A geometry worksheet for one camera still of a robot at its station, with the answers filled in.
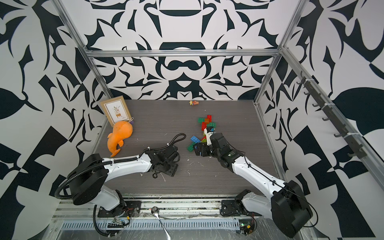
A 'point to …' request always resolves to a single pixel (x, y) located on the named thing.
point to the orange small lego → (207, 121)
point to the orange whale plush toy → (121, 130)
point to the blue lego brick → (195, 139)
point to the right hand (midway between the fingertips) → (199, 143)
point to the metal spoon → (155, 210)
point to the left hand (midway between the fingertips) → (171, 165)
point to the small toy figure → (193, 102)
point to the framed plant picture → (116, 110)
